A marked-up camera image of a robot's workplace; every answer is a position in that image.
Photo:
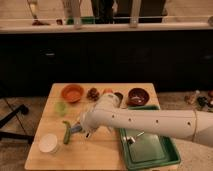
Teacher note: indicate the brown pinecone object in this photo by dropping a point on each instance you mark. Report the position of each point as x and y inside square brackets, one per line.
[93, 94]

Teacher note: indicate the blue-grey sponge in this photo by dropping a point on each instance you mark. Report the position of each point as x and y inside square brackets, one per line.
[75, 129]

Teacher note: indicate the white round container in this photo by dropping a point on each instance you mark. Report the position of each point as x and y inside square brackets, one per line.
[48, 143]

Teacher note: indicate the black chair base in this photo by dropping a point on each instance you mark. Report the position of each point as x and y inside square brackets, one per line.
[12, 128]

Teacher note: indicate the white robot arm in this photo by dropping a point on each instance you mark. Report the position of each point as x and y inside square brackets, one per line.
[189, 125]

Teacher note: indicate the wooden cutting board table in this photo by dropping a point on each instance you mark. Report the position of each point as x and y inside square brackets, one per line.
[101, 151]

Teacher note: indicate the metal faucet piece in tray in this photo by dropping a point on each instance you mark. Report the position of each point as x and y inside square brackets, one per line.
[132, 139]

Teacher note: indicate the orange fruit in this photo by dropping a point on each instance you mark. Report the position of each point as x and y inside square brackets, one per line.
[107, 90]

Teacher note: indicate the small metal cup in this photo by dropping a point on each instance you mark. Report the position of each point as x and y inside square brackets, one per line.
[119, 95]

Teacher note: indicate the dark red bowl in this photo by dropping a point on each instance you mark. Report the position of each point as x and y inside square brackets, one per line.
[137, 97]

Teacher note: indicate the orange-red bowl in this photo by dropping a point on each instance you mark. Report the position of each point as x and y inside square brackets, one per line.
[72, 93]

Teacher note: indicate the green pepper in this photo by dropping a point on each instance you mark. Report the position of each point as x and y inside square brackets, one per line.
[67, 134]

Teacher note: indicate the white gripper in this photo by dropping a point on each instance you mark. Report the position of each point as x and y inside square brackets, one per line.
[87, 124]

